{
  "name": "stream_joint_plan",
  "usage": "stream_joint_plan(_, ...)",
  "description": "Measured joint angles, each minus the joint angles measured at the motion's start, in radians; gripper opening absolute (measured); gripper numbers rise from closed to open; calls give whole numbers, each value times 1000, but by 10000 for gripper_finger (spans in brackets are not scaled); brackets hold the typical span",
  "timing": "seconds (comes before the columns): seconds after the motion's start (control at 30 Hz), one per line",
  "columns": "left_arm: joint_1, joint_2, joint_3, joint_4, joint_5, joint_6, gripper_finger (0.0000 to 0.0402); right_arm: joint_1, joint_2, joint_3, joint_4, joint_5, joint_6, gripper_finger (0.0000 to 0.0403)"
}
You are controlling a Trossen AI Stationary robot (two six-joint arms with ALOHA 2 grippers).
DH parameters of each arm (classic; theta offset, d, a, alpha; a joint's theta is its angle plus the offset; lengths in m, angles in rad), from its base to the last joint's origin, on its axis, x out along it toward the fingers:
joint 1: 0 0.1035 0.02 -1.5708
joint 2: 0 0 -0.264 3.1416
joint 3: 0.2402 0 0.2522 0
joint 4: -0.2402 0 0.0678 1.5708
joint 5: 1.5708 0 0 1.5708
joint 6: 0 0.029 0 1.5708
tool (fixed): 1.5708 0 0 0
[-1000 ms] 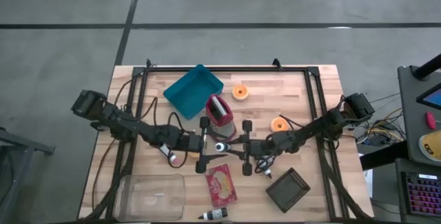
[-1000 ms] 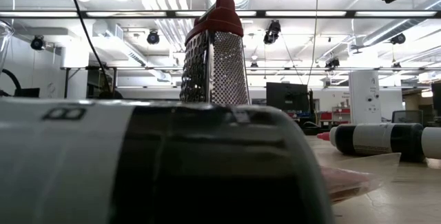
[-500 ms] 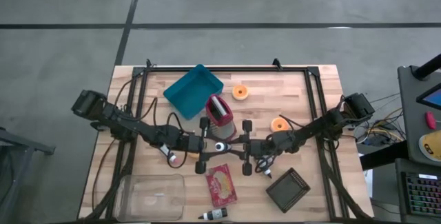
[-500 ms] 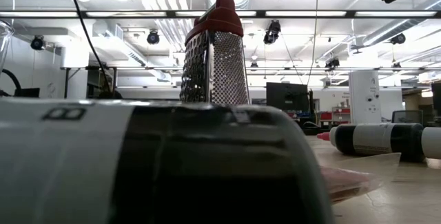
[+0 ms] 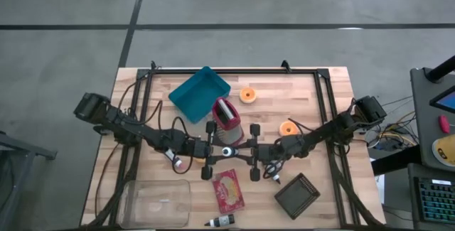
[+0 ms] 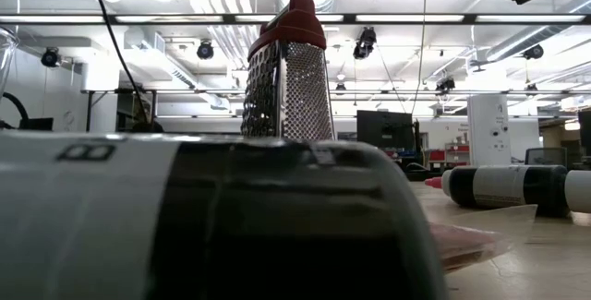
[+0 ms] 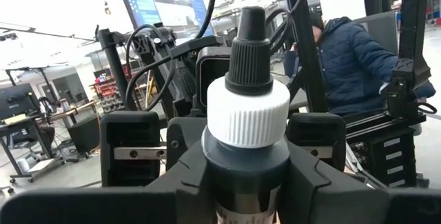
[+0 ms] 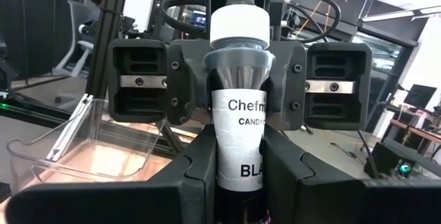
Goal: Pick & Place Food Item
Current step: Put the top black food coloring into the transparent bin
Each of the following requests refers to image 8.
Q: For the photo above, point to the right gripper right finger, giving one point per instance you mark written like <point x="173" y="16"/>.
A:
<point x="327" y="203"/>

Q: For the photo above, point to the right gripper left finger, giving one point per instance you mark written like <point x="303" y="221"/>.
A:
<point x="138" y="206"/>

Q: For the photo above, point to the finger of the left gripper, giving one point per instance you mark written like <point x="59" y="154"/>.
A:
<point x="186" y="79"/>
<point x="286" y="86"/>

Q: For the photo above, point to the black food colour bottle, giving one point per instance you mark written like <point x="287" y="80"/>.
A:
<point x="237" y="141"/>

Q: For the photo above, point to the grey office chair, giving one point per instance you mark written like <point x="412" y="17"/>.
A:
<point x="77" y="20"/>

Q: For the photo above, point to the clear plastic bin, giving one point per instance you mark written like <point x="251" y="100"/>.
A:
<point x="86" y="169"/>

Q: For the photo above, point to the silver aluminium strip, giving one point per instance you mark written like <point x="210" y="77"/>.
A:
<point x="70" y="127"/>

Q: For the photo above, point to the black electronics box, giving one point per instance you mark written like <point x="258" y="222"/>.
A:
<point x="382" y="158"/>

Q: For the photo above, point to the wooden desk metal legs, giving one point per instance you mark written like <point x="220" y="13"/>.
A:
<point x="413" y="129"/>

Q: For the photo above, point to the fluorescent ceiling light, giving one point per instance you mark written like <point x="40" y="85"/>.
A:
<point x="386" y="16"/>

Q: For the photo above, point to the black desk monitor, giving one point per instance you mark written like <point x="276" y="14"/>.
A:
<point x="420" y="96"/>

